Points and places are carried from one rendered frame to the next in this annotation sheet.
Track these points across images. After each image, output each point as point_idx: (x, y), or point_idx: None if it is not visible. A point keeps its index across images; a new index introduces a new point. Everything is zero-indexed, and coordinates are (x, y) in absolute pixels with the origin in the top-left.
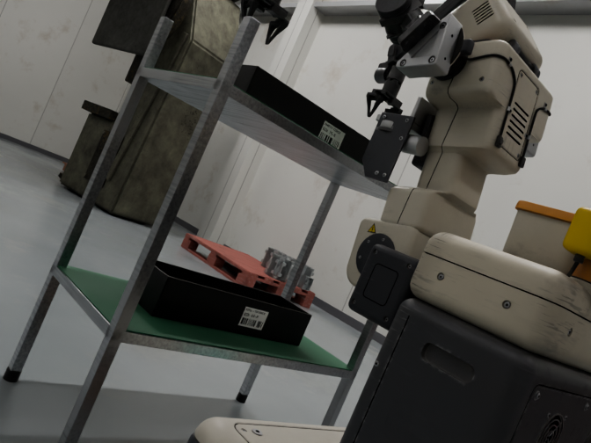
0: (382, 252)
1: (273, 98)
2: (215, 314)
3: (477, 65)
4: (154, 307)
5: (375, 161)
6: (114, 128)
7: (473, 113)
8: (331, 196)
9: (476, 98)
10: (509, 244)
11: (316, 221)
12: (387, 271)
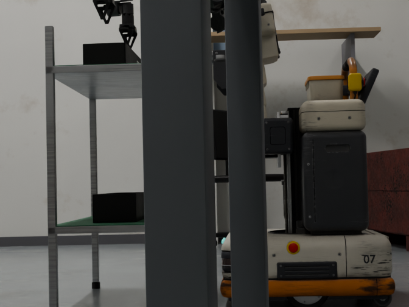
0: (270, 121)
1: (129, 58)
2: (142, 209)
3: (262, 17)
4: (135, 215)
5: (224, 78)
6: (51, 116)
7: (262, 40)
8: (95, 109)
9: (265, 33)
10: (314, 96)
11: (93, 133)
12: (278, 128)
